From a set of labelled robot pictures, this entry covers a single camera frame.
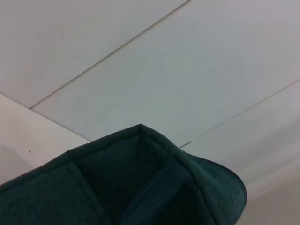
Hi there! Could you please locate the dark teal lunch bag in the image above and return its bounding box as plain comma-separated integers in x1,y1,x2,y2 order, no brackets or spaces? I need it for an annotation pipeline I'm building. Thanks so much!
0,123,248,225

